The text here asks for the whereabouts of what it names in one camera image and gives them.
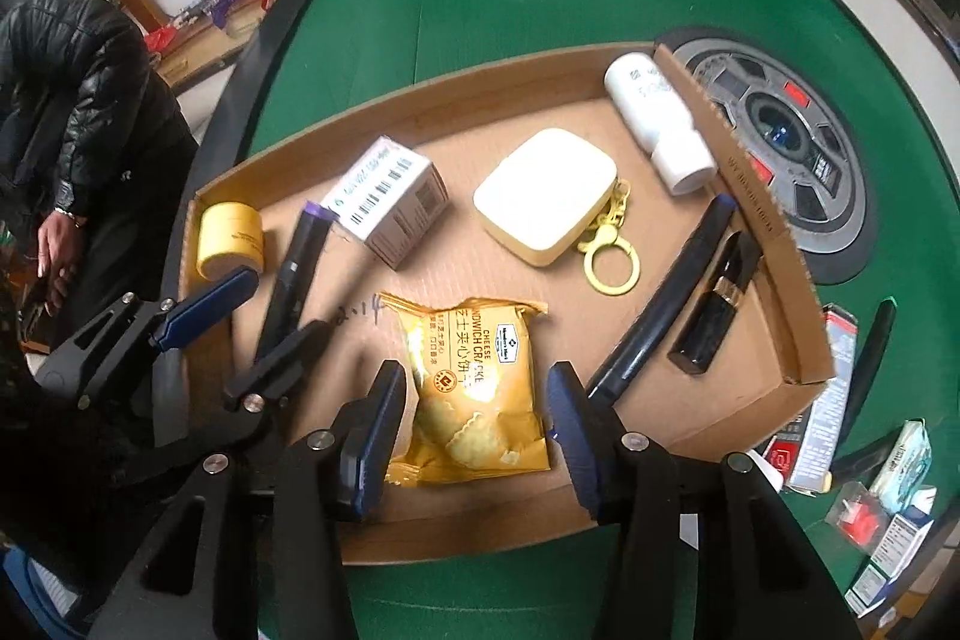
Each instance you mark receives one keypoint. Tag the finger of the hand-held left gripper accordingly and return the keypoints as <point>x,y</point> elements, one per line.
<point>277,359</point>
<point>202,308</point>

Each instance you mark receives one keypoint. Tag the black marker yellow-green ends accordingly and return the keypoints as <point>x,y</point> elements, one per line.
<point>874,347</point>

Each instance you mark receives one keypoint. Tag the white and blue medicine box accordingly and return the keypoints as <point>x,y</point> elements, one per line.
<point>900,539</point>

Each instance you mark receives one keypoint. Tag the black pen blue end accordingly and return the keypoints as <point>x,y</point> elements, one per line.
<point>652,317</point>

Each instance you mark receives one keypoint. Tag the teal cartoon tissue pack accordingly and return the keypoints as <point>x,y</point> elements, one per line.
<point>911,460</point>

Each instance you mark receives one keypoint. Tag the cream square case with keyring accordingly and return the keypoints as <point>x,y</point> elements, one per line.
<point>540,190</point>

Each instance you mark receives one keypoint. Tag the yellow cracker packet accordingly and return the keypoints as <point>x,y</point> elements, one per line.
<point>465,385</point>

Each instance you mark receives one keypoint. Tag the black marker purple end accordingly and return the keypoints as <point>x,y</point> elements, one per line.
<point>296,272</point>

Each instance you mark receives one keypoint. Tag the clear bag with red item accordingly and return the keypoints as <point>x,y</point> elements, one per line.
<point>859,511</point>

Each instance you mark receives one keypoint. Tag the small white bottle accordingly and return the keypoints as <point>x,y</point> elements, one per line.
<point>652,108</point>

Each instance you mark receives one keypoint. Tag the long red and grey box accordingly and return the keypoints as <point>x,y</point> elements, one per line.
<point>825,400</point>

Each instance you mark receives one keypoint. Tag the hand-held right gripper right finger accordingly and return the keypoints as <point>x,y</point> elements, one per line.
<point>574,445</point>

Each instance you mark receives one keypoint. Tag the brown cardboard box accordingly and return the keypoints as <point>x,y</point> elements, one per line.
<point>465,265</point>

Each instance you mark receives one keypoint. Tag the black lipstick gold band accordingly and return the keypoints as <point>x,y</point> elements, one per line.
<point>716,310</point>

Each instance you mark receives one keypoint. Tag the round grey table centre panel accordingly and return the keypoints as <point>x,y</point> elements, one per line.
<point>817,160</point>

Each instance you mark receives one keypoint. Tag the small white barcode box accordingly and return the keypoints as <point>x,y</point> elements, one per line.
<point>382,190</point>

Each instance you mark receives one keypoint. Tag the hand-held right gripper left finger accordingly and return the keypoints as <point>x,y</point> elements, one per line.
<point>371,445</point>

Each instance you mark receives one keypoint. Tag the yellow tape roll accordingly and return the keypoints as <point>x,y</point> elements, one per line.
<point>229,239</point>

